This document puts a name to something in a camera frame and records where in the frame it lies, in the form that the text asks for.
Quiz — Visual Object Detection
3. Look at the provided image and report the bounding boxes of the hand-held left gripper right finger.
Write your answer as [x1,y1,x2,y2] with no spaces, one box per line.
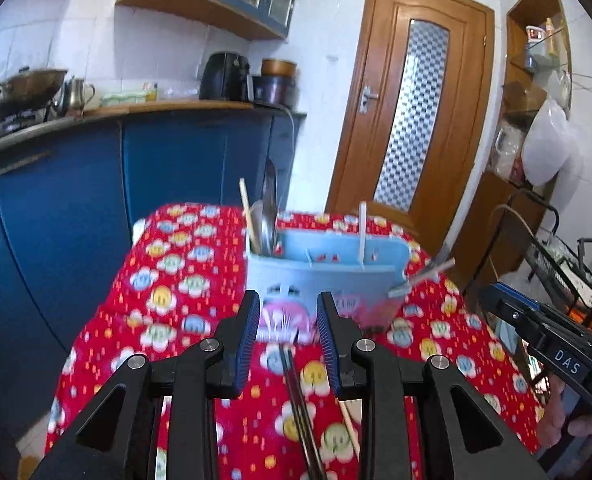
[316,290,550,480]

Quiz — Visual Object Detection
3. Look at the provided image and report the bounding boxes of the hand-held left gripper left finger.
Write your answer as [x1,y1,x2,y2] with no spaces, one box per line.
[28,289,261,480]

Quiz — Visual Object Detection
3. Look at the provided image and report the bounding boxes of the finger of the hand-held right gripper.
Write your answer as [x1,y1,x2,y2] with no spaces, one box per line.
[478,284,592,387]
[492,281,592,344]

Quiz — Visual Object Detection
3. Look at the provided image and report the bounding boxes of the black chopstick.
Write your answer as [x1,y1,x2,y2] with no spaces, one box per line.
[278,342,321,480]
[283,342,327,480]

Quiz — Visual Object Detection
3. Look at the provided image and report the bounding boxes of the light blue utensil box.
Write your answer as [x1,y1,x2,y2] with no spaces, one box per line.
[246,227,411,346]

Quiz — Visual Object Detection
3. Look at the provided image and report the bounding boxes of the metal fork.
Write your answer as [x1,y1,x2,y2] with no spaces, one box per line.
[388,257,456,298]

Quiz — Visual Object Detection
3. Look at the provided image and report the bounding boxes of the beige plastic spoon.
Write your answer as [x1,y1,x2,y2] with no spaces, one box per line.
[251,200,267,255]

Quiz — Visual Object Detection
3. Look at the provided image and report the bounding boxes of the metal spoon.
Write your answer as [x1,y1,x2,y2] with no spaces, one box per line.
[262,157,280,256]

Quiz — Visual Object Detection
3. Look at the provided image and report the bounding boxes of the person's right hand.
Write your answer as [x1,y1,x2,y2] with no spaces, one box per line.
[538,385,592,456]

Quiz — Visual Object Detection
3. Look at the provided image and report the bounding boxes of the black metal cart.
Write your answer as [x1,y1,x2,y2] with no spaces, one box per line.
[486,187,592,311]

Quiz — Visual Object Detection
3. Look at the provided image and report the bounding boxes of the red printed tablecloth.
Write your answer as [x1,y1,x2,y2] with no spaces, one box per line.
[46,202,546,480]

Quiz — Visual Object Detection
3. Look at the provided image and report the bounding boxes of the wooden shelf unit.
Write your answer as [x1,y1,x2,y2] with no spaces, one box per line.
[476,0,576,286]

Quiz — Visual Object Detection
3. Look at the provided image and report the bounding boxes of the white plastic bag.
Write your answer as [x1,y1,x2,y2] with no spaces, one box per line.
[520,97,574,186]

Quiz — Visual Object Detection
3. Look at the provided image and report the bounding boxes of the blue kitchen base cabinets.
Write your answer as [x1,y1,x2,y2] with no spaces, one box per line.
[0,100,307,441]

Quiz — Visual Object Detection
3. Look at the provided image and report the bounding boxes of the wooden door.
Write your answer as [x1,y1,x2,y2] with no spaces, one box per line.
[326,0,496,256]

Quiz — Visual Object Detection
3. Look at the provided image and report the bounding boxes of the black air fryer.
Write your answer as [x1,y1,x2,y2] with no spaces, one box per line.
[199,51,251,102]

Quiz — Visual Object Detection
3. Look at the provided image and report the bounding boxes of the green dish cloth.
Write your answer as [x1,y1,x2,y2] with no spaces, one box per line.
[101,89,149,107]

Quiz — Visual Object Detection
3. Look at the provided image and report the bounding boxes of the brown bowl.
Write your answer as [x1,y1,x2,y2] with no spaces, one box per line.
[261,58,298,76]

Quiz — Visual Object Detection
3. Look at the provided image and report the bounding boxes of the metal kettle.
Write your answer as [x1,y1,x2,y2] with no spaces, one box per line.
[51,76,97,117]

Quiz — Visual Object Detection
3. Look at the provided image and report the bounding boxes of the gas stove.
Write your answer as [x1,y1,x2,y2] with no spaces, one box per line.
[0,107,52,141]

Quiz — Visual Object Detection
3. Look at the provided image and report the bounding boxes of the white power cable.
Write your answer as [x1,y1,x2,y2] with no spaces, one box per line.
[276,105,297,161]

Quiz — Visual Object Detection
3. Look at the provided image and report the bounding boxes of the metal door handle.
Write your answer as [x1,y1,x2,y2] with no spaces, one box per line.
[360,85,379,115]

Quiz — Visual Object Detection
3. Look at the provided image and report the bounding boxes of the metal wok with handle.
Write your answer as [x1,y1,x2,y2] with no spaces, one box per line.
[0,66,69,118]

